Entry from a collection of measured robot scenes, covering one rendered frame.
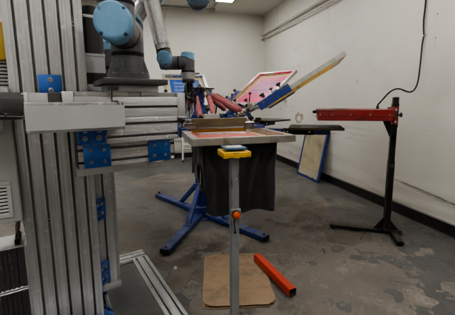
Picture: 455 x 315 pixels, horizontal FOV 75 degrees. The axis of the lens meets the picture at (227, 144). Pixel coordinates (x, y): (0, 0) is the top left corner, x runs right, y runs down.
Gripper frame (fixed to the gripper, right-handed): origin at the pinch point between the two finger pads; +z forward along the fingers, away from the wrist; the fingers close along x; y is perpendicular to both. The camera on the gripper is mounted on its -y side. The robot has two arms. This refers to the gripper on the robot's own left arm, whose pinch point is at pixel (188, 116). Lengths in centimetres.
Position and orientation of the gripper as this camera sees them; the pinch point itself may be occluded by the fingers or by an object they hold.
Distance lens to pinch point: 172.2
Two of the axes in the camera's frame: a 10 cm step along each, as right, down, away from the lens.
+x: 9.7, -0.4, 2.6
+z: 0.1, 9.9, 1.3
